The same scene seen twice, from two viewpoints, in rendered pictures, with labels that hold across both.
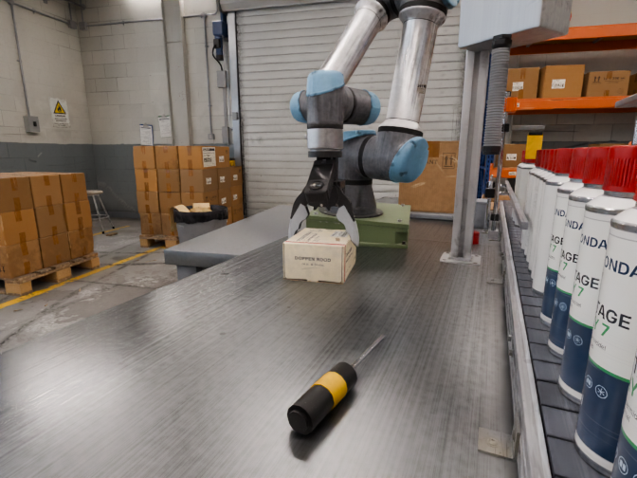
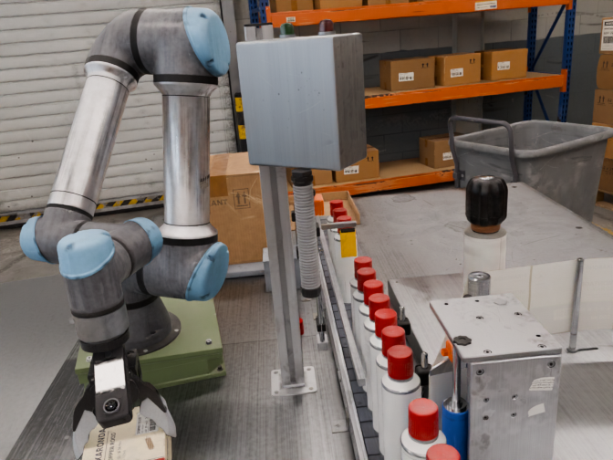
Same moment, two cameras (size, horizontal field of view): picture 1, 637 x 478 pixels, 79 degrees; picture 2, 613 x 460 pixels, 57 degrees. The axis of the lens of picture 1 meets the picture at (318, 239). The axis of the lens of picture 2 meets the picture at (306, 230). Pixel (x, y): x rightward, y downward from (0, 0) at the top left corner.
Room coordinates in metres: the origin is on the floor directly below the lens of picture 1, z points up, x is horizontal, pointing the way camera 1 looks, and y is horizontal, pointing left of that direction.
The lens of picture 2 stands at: (0.01, 0.04, 1.49)
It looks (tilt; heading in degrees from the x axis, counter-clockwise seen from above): 20 degrees down; 334
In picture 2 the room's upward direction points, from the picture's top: 5 degrees counter-clockwise
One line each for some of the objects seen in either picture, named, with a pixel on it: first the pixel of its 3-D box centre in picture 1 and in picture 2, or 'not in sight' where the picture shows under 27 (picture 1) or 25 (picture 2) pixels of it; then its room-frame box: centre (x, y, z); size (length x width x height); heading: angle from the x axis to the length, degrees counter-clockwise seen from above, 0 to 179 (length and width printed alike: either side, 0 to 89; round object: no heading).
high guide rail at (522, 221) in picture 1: (511, 194); (326, 256); (1.15, -0.57, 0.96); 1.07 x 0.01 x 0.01; 156
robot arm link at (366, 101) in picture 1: (349, 106); (119, 246); (0.91, -0.07, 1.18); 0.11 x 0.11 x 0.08; 47
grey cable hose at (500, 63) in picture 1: (496, 97); (306, 235); (0.76, -0.33, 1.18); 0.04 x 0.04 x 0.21
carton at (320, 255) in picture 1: (321, 253); (129, 458); (0.80, -0.01, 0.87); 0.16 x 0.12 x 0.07; 166
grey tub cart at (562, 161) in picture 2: not in sight; (524, 187); (2.36, -2.62, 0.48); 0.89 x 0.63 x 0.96; 95
